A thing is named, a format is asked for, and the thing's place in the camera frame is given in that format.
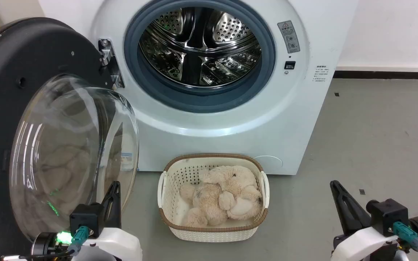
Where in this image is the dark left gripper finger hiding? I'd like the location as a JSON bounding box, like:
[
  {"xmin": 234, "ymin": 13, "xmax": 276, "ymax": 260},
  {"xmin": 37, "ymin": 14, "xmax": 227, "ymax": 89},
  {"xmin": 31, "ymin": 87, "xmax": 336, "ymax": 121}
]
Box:
[
  {"xmin": 113, "ymin": 181, "xmax": 122, "ymax": 229},
  {"xmin": 101, "ymin": 182, "xmax": 115, "ymax": 229}
]

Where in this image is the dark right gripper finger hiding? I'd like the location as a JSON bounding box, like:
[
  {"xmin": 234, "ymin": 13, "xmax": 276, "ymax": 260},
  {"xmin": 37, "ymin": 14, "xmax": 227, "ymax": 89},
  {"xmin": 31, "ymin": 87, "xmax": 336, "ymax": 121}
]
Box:
[{"xmin": 330, "ymin": 180, "xmax": 372, "ymax": 237}]

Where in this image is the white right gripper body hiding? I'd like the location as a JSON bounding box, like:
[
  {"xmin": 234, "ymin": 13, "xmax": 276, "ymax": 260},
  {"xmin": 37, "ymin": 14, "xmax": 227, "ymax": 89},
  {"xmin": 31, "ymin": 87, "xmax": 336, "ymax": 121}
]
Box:
[{"xmin": 331, "ymin": 226, "xmax": 401, "ymax": 261}]

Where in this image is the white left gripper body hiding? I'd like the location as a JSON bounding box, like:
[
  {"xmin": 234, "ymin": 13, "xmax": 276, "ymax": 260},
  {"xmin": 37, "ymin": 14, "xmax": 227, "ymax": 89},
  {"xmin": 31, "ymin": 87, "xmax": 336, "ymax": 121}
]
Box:
[{"xmin": 72, "ymin": 226, "xmax": 143, "ymax": 261}]

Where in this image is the white front-load washing machine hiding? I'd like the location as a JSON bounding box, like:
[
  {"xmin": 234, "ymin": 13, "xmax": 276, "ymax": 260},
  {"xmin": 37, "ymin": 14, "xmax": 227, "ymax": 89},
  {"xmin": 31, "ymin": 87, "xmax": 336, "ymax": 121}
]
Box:
[{"xmin": 38, "ymin": 0, "xmax": 358, "ymax": 176}]

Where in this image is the metal door hinge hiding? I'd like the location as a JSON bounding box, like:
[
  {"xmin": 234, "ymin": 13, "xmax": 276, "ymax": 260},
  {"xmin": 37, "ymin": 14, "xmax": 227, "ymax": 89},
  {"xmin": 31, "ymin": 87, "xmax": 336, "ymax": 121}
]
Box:
[{"xmin": 98, "ymin": 38, "xmax": 125, "ymax": 89}]

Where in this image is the round white filter cover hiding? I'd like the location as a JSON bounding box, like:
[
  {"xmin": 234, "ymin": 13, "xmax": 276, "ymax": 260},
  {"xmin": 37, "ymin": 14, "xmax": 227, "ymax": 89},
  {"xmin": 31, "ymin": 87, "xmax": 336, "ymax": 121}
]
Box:
[{"xmin": 254, "ymin": 155, "xmax": 284, "ymax": 174}]

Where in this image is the white plastic laundry basket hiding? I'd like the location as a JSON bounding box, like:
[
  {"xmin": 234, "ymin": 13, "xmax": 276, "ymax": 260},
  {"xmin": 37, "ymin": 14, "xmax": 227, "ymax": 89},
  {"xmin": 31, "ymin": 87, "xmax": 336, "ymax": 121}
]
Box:
[{"xmin": 157, "ymin": 153, "xmax": 270, "ymax": 243}]

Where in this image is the beige plush toy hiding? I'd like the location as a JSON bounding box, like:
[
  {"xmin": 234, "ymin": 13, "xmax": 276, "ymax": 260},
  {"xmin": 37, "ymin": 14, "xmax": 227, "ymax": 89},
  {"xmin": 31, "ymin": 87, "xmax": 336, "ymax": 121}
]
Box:
[{"xmin": 179, "ymin": 166, "xmax": 263, "ymax": 228}]

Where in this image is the small printed text label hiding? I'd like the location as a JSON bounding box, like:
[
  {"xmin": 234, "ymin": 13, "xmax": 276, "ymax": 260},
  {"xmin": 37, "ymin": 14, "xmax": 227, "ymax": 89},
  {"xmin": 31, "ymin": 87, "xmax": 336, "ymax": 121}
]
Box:
[{"xmin": 312, "ymin": 65, "xmax": 328, "ymax": 83}]

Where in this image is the perforated steel washer drum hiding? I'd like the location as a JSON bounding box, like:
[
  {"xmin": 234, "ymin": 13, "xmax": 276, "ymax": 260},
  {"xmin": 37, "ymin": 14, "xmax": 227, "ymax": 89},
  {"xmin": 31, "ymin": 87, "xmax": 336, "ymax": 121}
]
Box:
[{"xmin": 139, "ymin": 7, "xmax": 262, "ymax": 89}]

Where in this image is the grey warning sticker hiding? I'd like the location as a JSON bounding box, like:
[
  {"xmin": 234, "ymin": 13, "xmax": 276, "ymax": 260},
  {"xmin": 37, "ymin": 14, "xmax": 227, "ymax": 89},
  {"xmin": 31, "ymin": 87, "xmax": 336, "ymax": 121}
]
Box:
[{"xmin": 277, "ymin": 20, "xmax": 301, "ymax": 54}]

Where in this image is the teal plug right camera cable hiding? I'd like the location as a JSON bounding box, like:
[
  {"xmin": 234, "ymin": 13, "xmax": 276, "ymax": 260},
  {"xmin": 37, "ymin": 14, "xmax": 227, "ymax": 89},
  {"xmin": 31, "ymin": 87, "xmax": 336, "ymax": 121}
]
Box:
[{"xmin": 393, "ymin": 221, "xmax": 418, "ymax": 261}]

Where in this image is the dark wall baseboard strip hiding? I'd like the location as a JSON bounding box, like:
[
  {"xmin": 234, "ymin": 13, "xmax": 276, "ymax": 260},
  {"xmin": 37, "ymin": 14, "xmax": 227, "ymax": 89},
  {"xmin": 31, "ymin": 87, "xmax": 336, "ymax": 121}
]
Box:
[{"xmin": 333, "ymin": 70, "xmax": 418, "ymax": 80}]

